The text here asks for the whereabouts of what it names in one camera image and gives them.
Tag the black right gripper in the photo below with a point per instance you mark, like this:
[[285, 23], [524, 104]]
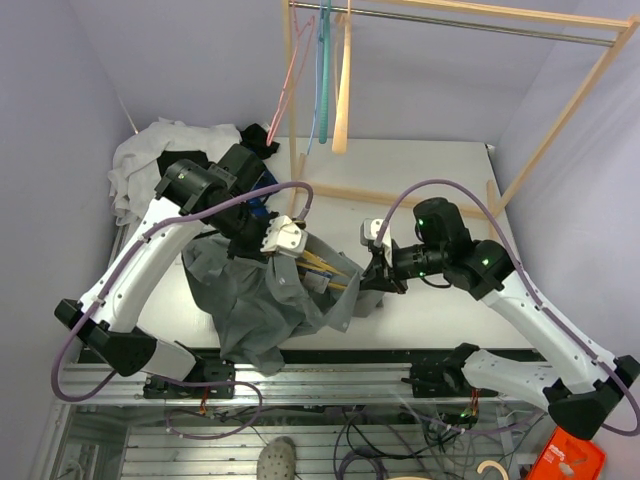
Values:
[[379, 275]]

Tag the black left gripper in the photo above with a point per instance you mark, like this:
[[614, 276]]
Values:
[[252, 253]]

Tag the grey shirt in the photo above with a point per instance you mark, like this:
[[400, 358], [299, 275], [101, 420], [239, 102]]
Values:
[[257, 306]]

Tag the yellow hanger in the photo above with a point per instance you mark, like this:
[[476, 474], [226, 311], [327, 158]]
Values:
[[311, 271]]

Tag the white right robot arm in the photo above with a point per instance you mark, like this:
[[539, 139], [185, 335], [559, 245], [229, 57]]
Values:
[[581, 383]]

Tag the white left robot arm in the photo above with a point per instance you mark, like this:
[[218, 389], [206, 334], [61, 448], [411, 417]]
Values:
[[113, 305]]

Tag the blue plaid shirt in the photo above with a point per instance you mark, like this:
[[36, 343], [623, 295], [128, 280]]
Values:
[[258, 205]]

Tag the white shirt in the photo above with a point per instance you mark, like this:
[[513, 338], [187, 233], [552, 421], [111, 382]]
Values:
[[140, 161]]

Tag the beige curved hanger piece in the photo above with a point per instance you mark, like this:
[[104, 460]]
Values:
[[490, 466]]

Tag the natural wooden hanger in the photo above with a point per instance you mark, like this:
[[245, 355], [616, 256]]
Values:
[[340, 138]]

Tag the light blue hanger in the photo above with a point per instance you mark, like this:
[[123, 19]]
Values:
[[317, 85]]

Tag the teal hanger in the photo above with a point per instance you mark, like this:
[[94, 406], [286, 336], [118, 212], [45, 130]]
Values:
[[325, 40]]

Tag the black garment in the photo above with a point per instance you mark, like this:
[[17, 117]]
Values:
[[254, 138]]

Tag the grey perforated shoe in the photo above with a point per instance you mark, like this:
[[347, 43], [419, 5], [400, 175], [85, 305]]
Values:
[[277, 460]]

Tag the orange plastic case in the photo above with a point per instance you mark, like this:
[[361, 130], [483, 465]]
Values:
[[567, 457]]

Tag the wooden clothes rack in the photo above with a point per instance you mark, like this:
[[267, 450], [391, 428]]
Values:
[[624, 29]]

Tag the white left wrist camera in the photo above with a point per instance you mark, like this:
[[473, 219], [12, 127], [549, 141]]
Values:
[[283, 236]]

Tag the aluminium rail frame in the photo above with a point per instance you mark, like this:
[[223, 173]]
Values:
[[341, 417]]

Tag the pink wire hanger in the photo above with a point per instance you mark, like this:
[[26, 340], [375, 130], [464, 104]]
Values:
[[298, 36]]

